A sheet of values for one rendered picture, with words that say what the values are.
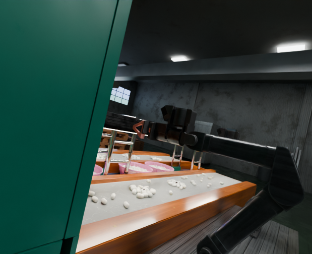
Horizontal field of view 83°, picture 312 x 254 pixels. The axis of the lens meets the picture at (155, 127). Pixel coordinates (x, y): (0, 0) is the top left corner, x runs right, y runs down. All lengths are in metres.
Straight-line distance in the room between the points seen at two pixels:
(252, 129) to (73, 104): 8.84
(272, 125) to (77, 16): 8.80
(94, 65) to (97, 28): 0.07
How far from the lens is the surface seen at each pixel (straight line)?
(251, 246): 1.03
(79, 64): 0.35
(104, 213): 0.74
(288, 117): 8.99
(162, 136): 0.63
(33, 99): 0.33
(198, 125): 7.71
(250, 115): 9.16
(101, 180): 1.00
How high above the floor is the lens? 1.09
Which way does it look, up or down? level
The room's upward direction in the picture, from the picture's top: 13 degrees clockwise
